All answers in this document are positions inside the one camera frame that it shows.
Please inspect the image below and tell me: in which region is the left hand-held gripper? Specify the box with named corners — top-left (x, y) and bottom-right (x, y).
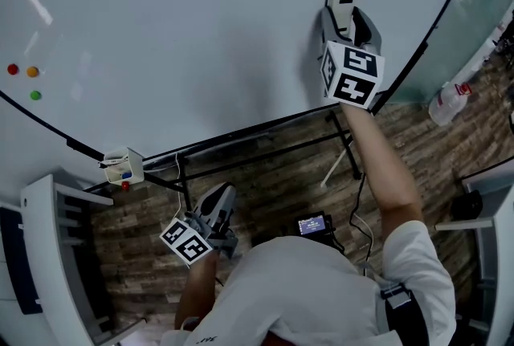
top-left (159, 181), bottom-right (240, 267)

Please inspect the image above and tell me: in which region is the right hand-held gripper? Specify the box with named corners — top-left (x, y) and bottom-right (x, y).
top-left (320, 6), bottom-right (386, 109)

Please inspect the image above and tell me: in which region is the white whiteboard eraser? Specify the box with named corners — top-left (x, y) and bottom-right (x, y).
top-left (325, 0), bottom-right (357, 39)

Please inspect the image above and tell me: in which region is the black framed whiteboard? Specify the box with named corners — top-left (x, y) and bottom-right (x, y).
top-left (0, 0), bottom-right (479, 161)

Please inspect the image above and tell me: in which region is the person's left forearm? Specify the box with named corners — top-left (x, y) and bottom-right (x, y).
top-left (174, 250), bottom-right (220, 332)

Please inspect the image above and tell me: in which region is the person's right forearm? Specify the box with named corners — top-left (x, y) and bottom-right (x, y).
top-left (339, 101), bottom-right (425, 225)

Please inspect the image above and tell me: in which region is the white marker holder box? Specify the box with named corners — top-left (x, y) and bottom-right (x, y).
top-left (103, 146), bottom-right (145, 187)

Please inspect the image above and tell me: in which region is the black device with screen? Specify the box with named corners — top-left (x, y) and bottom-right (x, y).
top-left (295, 210), bottom-right (337, 245)

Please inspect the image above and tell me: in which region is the person's white t-shirt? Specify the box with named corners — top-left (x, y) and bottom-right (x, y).
top-left (160, 219), bottom-right (457, 346)

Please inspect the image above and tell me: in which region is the clear plastic bottle red label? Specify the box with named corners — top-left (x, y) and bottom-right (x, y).
top-left (428, 82), bottom-right (473, 128)

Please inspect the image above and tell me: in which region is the white stick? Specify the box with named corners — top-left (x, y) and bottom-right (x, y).
top-left (320, 149), bottom-right (348, 189)

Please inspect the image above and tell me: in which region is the white shelf unit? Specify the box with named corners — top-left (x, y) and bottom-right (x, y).
top-left (0, 174), bottom-right (148, 346)

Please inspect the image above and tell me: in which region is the black object on table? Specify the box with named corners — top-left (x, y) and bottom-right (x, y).
top-left (451, 189), bottom-right (484, 221)

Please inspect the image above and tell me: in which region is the white side table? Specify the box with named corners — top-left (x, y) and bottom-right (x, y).
top-left (434, 159), bottom-right (514, 346)

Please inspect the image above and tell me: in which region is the white cable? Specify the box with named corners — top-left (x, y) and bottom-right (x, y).
top-left (173, 151), bottom-right (184, 217)

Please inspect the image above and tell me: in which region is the black harness strap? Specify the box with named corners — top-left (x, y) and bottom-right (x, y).
top-left (379, 283), bottom-right (431, 346)

